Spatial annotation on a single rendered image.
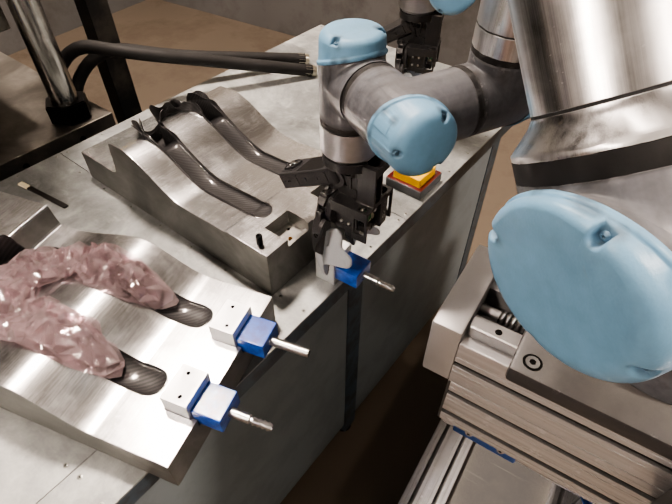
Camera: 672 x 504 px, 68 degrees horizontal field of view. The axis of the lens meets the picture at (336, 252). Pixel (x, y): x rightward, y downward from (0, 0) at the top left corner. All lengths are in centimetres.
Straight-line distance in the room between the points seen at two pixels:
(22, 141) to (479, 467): 130
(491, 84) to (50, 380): 59
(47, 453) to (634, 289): 67
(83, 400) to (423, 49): 85
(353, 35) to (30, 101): 108
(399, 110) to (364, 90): 6
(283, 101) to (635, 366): 109
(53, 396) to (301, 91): 91
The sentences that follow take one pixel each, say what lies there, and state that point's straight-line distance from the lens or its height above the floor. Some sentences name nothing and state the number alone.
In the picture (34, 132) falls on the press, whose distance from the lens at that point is 136.
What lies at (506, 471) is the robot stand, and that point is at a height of 21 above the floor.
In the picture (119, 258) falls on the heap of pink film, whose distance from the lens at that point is 75.
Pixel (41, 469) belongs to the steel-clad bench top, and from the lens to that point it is 74.
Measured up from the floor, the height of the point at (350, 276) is 84.
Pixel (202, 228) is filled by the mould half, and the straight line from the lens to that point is 83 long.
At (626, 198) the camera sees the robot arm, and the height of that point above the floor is 126.
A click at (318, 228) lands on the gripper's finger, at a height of 94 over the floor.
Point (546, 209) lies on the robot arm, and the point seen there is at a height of 125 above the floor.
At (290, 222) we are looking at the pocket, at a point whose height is 87.
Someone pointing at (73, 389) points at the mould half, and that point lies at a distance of 69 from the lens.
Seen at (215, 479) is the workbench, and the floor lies 50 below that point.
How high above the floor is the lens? 141
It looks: 46 degrees down
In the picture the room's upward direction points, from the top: straight up
